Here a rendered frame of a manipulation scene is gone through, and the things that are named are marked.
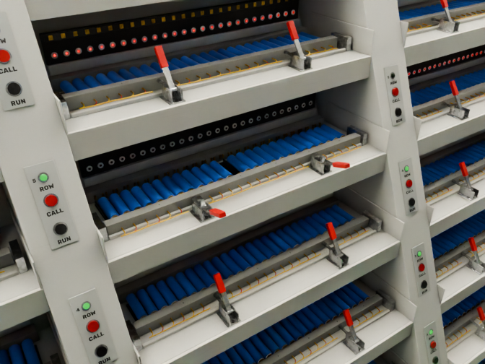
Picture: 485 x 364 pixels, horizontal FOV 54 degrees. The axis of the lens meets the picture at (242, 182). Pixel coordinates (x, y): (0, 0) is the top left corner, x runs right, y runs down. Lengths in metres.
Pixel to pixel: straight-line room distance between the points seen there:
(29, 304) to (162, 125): 0.33
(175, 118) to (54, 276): 0.30
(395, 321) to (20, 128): 0.88
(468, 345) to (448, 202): 0.40
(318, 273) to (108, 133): 0.50
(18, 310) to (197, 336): 0.30
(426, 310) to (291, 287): 0.39
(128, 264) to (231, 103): 0.31
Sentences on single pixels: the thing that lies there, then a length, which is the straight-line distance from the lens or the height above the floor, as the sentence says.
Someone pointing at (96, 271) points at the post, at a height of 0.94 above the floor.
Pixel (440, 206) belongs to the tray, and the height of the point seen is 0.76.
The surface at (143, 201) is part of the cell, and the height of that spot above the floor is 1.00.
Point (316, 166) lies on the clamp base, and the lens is 0.94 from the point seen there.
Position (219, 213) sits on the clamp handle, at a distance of 0.75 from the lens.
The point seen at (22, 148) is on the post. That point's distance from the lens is 0.71.
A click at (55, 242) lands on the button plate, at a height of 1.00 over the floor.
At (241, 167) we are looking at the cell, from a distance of 0.92.
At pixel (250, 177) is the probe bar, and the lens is 0.88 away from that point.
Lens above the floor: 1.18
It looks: 13 degrees down
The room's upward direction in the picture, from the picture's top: 13 degrees counter-clockwise
